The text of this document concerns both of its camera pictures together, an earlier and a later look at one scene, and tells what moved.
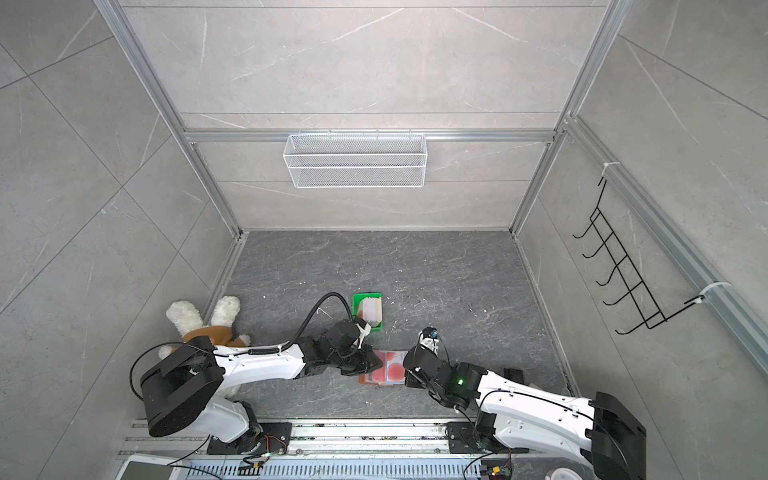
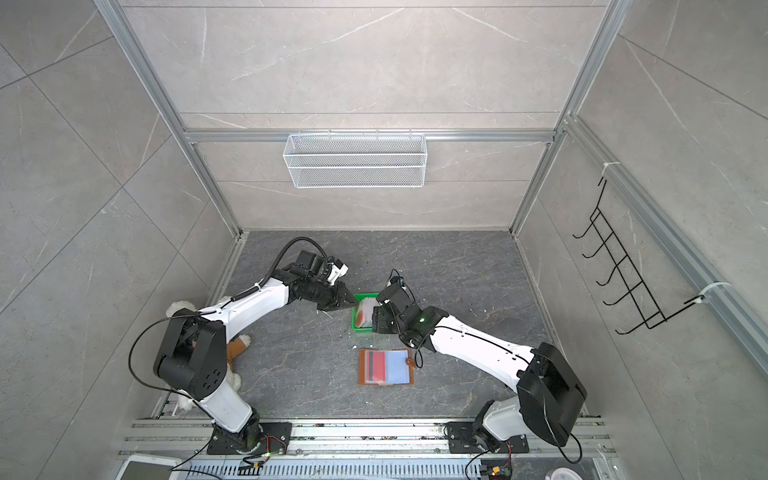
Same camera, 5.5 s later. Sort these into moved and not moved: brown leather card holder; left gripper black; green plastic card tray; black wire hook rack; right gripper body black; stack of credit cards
Moved: left gripper black; right gripper body black
Not moved: brown leather card holder; stack of credit cards; green plastic card tray; black wire hook rack
